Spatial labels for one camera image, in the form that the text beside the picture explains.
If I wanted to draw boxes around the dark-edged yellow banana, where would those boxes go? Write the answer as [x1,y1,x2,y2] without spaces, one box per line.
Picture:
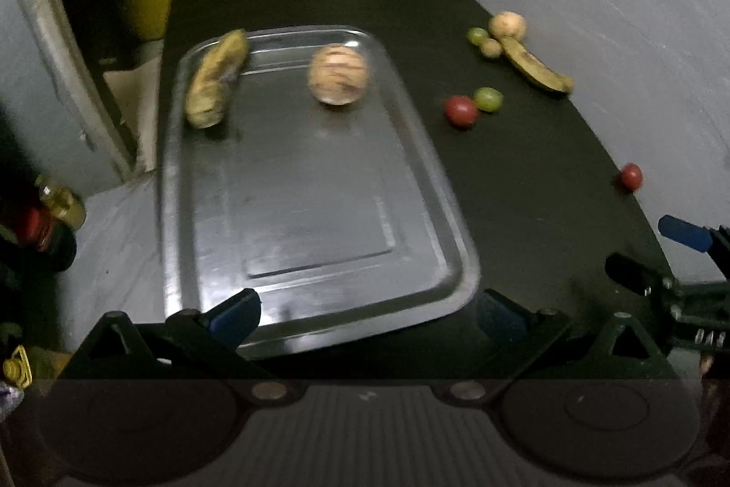
[500,37,574,94]

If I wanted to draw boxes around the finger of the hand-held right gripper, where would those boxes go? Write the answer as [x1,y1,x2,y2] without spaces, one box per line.
[657,215,730,253]
[605,252,679,298]

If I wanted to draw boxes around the metal tray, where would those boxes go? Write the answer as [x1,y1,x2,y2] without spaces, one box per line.
[161,25,481,358]

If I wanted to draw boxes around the yellow plastic clip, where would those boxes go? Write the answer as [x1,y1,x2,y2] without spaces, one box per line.
[2,346,31,388]

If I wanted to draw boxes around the yellow bucket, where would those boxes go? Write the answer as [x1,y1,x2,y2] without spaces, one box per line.
[117,0,180,42]

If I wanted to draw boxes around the large striped pale melon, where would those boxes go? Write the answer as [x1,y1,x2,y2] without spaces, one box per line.
[307,43,370,107]

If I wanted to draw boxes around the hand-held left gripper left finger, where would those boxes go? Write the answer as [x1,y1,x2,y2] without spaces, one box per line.
[68,288,289,402]

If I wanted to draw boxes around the spotted yellow banana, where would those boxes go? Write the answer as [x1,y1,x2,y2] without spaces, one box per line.
[183,28,250,130]

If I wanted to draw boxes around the small striped pale melon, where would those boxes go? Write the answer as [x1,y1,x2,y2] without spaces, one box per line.
[489,11,527,40]

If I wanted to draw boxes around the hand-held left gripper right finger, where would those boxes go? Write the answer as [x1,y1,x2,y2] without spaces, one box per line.
[436,289,681,403]

